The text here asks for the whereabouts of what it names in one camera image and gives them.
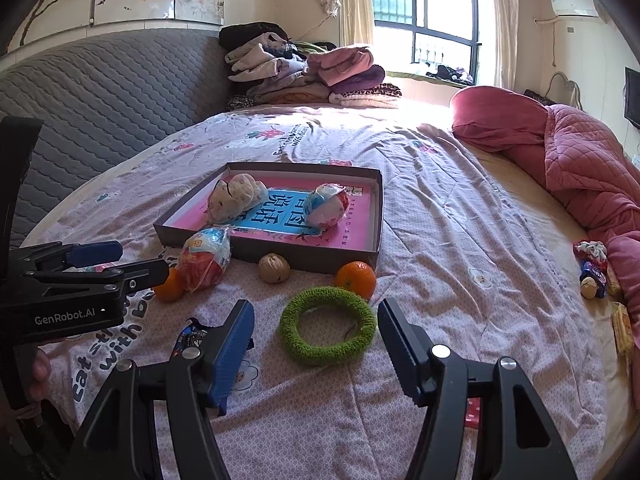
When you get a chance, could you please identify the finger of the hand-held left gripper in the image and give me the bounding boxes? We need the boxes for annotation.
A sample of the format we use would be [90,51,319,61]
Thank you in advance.
[44,258,171,301]
[10,240,124,279]

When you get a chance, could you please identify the blue and red snack packet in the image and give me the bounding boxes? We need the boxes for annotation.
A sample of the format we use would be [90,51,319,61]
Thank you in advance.
[304,183,352,230]

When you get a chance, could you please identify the heart-shaped metal chair back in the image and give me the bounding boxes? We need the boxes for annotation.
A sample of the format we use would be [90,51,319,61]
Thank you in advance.
[545,71,583,110]

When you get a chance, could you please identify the printed pink bedspread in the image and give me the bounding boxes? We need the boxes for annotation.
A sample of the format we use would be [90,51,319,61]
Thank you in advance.
[20,104,623,480]

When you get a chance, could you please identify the red clear snack bag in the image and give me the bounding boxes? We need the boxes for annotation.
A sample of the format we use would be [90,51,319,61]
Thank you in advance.
[177,225,234,294]

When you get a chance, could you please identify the yellow snack packet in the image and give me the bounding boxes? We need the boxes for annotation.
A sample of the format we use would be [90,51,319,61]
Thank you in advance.
[610,302,636,357]

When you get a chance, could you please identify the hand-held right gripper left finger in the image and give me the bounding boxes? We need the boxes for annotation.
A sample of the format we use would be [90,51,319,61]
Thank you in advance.
[65,299,256,480]

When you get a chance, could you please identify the green fuzzy ring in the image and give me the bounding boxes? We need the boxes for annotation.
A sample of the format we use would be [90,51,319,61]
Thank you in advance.
[279,286,377,366]

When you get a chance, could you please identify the white air conditioner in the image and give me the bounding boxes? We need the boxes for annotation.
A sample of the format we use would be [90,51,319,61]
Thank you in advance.
[550,0,599,18]

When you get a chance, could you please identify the person's left hand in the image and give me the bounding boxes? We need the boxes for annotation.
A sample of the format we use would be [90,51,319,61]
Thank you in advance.
[26,345,52,403]

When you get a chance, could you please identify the pile of folded clothes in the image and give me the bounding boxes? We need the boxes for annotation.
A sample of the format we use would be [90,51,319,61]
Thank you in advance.
[218,21,404,111]

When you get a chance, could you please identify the small blue snack packet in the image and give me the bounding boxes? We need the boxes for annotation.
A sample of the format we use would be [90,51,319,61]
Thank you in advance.
[579,259,610,287]

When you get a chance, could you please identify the cream curtain with tie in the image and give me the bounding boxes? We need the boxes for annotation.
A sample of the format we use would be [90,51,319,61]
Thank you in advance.
[320,0,376,51]

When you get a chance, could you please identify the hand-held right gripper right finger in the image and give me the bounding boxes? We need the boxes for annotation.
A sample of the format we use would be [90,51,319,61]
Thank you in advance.
[377,298,576,480]

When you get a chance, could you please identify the beige cloth bundle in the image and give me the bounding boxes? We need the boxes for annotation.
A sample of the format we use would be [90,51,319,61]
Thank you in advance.
[206,173,269,225]

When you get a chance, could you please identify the black framed window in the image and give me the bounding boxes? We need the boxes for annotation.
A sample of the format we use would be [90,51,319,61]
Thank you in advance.
[366,0,481,85]

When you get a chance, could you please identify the orange with stem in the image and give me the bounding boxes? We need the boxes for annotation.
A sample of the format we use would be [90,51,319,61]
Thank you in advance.
[153,267,186,304]

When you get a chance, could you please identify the grey quilted headboard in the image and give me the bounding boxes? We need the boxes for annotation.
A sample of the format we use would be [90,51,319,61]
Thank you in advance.
[0,29,242,250]

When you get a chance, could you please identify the brown cardboard box pink inside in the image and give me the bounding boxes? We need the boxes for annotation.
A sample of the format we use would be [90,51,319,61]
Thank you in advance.
[153,162,385,276]

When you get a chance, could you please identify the small red packet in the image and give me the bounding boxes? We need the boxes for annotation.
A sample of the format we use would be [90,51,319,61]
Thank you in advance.
[464,398,484,429]

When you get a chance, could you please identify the black television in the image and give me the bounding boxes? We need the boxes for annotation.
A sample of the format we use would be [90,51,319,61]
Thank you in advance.
[624,66,640,128]

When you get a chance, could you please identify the pink quilted blanket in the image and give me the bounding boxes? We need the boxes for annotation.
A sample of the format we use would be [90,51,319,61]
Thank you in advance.
[449,85,640,323]

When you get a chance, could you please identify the blue cookie packet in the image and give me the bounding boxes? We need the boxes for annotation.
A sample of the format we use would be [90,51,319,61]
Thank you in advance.
[171,317,212,359]

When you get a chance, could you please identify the dark clothes on sill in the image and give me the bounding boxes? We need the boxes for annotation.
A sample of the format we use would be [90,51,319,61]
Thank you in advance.
[425,64,475,84]

